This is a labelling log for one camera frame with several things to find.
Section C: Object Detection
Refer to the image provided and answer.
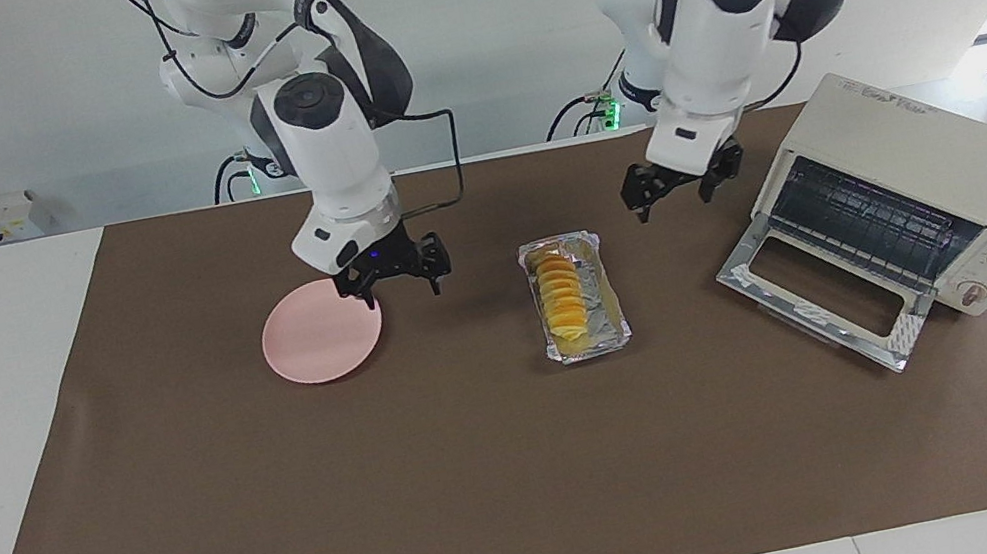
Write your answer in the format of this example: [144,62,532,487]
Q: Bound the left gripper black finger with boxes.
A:
[619,163,662,227]
[694,147,752,204]

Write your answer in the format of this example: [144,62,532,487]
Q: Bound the aluminium foil tray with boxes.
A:
[515,224,638,371]

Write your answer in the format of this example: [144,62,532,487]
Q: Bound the sliced orange bread loaf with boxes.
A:
[528,245,595,347]

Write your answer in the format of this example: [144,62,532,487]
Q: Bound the glass oven door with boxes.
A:
[707,187,949,402]

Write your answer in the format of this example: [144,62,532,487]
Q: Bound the white toaster oven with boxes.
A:
[730,45,987,353]

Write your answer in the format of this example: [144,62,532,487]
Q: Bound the pink round plate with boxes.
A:
[252,270,393,393]

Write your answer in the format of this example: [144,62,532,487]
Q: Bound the brown paper table mat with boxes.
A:
[0,68,987,554]

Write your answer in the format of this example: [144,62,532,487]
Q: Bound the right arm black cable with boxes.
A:
[287,0,471,236]

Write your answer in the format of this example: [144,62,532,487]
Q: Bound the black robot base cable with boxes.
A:
[206,144,277,205]
[533,51,639,144]

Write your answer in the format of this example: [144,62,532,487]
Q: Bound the oven wire rack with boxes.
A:
[758,127,987,310]

